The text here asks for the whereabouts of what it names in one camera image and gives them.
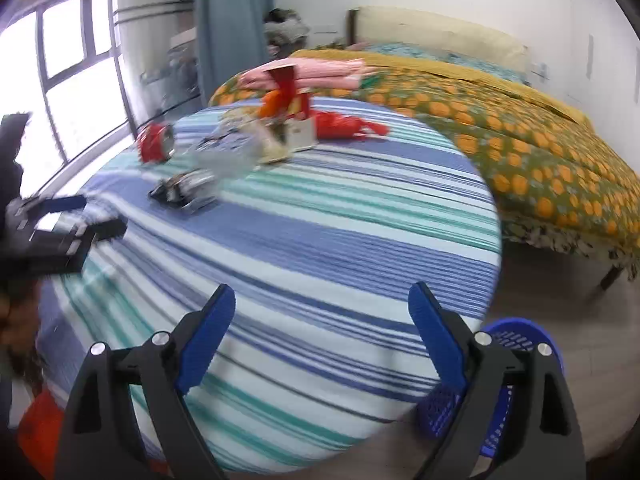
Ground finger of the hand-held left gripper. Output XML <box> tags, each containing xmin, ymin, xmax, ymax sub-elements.
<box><xmin>32</xmin><ymin>217</ymin><xmax>128</xmax><ymax>261</ymax></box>
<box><xmin>10</xmin><ymin>195</ymin><xmax>87</xmax><ymax>222</ymax></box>

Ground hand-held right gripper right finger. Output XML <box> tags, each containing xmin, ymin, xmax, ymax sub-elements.
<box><xmin>407</xmin><ymin>281</ymin><xmax>587</xmax><ymax>480</ymax></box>

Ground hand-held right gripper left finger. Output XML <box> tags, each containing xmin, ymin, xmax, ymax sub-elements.
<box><xmin>54</xmin><ymin>283</ymin><xmax>237</xmax><ymax>480</ymax></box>

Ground blue plastic basket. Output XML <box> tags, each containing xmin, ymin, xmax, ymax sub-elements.
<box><xmin>415</xmin><ymin>317</ymin><xmax>566</xmax><ymax>461</ymax></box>

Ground dark shiny wrapper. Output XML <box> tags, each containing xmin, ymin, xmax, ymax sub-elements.
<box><xmin>148</xmin><ymin>169</ymin><xmax>221</xmax><ymax>213</ymax></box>

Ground clear plastic bag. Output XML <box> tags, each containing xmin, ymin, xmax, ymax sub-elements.
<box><xmin>192</xmin><ymin>122</ymin><xmax>263</xmax><ymax>178</ymax></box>

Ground beige wrapper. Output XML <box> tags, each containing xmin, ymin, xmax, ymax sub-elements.
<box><xmin>257</xmin><ymin>125</ymin><xmax>292</xmax><ymax>163</ymax></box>

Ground white box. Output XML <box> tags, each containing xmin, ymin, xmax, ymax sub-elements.
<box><xmin>285</xmin><ymin>119</ymin><xmax>317</xmax><ymax>152</ymax></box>

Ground red snack bag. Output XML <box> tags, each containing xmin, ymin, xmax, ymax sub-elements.
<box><xmin>270</xmin><ymin>62</ymin><xmax>311</xmax><ymax>121</ymax></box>

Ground person's left forearm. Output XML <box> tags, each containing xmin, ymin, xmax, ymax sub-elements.
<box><xmin>0</xmin><ymin>280</ymin><xmax>43</xmax><ymax>386</ymax></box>

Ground striped blue green tablecloth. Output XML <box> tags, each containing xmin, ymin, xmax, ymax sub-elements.
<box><xmin>30</xmin><ymin>97</ymin><xmax>503</xmax><ymax>476</ymax></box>

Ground floral bed skirt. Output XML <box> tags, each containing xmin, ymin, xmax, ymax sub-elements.
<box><xmin>502</xmin><ymin>210</ymin><xmax>640</xmax><ymax>281</ymax></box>

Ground window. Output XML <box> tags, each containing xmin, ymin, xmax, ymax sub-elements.
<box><xmin>0</xmin><ymin>0</ymin><xmax>132</xmax><ymax>196</ymax></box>

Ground orange plastic object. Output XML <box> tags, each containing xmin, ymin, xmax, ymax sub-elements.
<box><xmin>19</xmin><ymin>390</ymin><xmax>67</xmax><ymax>480</ymax></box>

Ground white orange striped wrapper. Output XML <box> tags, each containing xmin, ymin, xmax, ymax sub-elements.
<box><xmin>220</xmin><ymin>107</ymin><xmax>261</xmax><ymax>126</ymax></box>

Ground washing machine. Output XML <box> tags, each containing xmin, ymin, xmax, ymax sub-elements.
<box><xmin>167</xmin><ymin>35</ymin><xmax>202</xmax><ymax>106</ymax></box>

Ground wooden bed leg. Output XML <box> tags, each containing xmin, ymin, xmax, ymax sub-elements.
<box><xmin>600</xmin><ymin>265</ymin><xmax>624</xmax><ymax>291</ymax></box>

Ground orange print green quilt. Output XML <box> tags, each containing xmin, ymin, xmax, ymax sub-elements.
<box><xmin>209</xmin><ymin>47</ymin><xmax>640</xmax><ymax>281</ymax></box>

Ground red plastic bag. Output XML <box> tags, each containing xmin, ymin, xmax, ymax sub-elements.
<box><xmin>314</xmin><ymin>111</ymin><xmax>391</xmax><ymax>141</ymax></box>

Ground teal curtain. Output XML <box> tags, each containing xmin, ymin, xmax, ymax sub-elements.
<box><xmin>195</xmin><ymin>0</ymin><xmax>276</xmax><ymax>106</ymax></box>

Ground mustard knit blanket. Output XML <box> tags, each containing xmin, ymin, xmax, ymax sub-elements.
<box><xmin>290</xmin><ymin>49</ymin><xmax>591</xmax><ymax>126</ymax></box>

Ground pink folded cloth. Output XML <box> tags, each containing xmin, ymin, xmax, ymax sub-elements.
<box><xmin>239</xmin><ymin>57</ymin><xmax>376</xmax><ymax>92</ymax></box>

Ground pile of clothes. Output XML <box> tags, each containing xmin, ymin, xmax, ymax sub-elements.
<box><xmin>263</xmin><ymin>8</ymin><xmax>308</xmax><ymax>57</ymax></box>

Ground teal patterned pillow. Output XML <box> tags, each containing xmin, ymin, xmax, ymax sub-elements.
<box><xmin>365</xmin><ymin>42</ymin><xmax>451</xmax><ymax>62</ymax></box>
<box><xmin>447</xmin><ymin>52</ymin><xmax>527</xmax><ymax>83</ymax></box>

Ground cream bed headboard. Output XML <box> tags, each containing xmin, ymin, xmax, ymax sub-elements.
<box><xmin>347</xmin><ymin>6</ymin><xmax>531</xmax><ymax>73</ymax></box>

